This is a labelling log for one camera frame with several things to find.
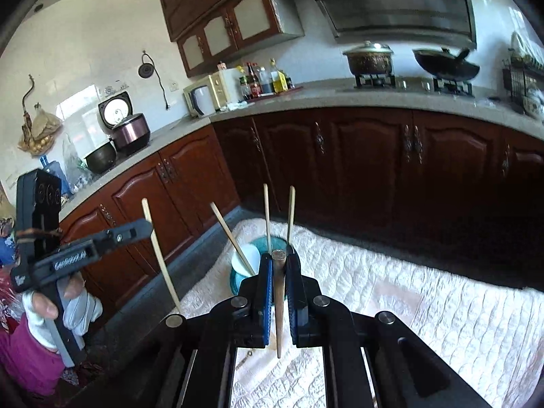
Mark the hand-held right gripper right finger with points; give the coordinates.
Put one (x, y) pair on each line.
(292, 301)

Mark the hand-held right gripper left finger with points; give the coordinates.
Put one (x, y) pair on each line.
(265, 301)

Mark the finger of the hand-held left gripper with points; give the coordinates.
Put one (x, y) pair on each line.
(136, 228)
(110, 247)

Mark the teal plastic utensil holder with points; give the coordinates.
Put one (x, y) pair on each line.
(234, 282)

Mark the person's left forearm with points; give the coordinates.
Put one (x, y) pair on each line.
(29, 361)

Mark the person's left hand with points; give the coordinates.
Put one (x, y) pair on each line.
(42, 306)

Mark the blue water jug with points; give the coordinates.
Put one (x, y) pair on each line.
(57, 174)

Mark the clear plastic bags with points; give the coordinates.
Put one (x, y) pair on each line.
(78, 170)

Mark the white rice paddle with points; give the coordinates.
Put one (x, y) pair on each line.
(251, 253)

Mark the dark inner cooking pot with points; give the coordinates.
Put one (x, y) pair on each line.
(100, 159)

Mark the bag of potatoes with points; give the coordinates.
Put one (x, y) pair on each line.
(40, 134)

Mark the rice cooker with open lid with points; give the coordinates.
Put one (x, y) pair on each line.
(129, 134)

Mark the hanging brown tool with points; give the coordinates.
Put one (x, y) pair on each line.
(28, 110)

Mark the red patterned fabric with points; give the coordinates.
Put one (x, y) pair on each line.
(10, 297)

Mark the white quilted table cover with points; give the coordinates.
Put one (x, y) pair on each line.
(403, 297)

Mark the brown wooden base cabinets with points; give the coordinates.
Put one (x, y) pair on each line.
(361, 170)

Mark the cream microwave oven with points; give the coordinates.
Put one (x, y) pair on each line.
(204, 95)

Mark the white rag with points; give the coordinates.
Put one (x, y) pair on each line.
(238, 105)

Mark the green cap sauce bottle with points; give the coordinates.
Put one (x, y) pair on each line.
(243, 87)

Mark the dark soy sauce bottle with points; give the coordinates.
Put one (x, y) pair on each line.
(254, 85)

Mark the white cap dark bottle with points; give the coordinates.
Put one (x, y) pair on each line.
(266, 85)

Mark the small dark bottle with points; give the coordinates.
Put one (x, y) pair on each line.
(289, 83)

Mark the red bottle tray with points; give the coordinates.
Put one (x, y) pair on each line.
(296, 89)

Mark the gas stove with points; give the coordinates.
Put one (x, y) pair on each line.
(408, 85)

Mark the lidded stew pot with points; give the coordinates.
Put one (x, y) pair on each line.
(369, 61)

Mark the black wok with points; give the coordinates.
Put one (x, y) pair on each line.
(444, 68)

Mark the steel range hood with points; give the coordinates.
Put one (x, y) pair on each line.
(395, 12)

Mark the patterned ceramic bowl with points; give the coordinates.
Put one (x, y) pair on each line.
(533, 106)

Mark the brown wooden wall cabinet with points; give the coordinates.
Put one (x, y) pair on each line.
(221, 12)

